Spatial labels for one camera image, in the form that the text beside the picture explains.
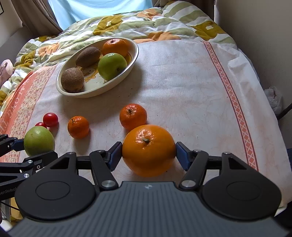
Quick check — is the large brown kiwi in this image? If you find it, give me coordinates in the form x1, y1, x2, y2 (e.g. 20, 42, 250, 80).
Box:
61, 68, 85, 93

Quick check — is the small mandarin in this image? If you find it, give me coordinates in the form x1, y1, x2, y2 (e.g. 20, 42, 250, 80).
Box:
67, 116, 90, 139

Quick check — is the white pink floral cloth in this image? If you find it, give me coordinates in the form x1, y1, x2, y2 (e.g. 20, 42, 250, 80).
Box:
1, 40, 291, 204

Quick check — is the red cherry tomato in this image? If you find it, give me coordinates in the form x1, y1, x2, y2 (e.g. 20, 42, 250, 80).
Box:
35, 122, 47, 128
43, 112, 58, 127

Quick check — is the light blue window cloth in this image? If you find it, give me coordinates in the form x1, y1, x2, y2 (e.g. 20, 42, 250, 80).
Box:
49, 0, 152, 30

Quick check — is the pink plush toy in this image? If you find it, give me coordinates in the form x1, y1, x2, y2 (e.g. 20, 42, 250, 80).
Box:
0, 59, 14, 86

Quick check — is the green apple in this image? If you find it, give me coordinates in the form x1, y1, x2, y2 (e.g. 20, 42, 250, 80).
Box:
97, 53, 128, 81
24, 126, 55, 157

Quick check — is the medium mandarin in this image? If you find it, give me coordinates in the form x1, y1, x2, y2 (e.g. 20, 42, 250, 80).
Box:
119, 104, 147, 131

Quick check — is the grey bed headboard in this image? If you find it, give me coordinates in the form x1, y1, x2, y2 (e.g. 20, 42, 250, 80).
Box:
0, 26, 33, 64

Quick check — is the brown left curtain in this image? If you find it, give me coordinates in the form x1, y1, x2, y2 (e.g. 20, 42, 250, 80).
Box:
11, 0, 63, 36

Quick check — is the brown kiwi in bowl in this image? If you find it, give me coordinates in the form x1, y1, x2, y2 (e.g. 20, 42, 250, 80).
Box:
75, 47, 101, 68

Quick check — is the green striped floral quilt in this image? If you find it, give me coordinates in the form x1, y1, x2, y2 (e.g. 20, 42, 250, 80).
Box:
1, 1, 237, 112

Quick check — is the orange mandarin in bowl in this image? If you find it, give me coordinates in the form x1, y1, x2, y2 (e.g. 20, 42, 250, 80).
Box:
102, 38, 128, 57

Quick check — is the large orange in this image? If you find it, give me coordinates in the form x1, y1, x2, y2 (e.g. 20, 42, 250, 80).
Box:
122, 124, 176, 177

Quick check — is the white plastic bag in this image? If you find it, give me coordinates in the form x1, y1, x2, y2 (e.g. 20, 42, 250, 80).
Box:
264, 86, 283, 115

